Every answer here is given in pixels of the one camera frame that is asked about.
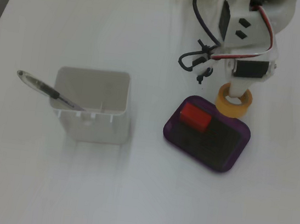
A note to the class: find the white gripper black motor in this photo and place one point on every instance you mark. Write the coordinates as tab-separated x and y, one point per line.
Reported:
251	69

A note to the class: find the yellow tape roll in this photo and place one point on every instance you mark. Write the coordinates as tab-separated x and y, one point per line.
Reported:
230	110

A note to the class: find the purple plastic tray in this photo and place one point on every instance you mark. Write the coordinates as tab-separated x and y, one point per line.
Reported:
190	145

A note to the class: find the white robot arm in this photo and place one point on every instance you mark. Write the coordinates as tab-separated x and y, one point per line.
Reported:
261	21

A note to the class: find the white square plastic box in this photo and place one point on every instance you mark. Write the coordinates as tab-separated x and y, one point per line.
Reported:
100	130

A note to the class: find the red rectangular block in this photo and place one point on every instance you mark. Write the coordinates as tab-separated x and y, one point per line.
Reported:
194	118

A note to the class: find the clear black ballpoint pen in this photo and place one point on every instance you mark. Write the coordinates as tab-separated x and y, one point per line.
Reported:
42	87

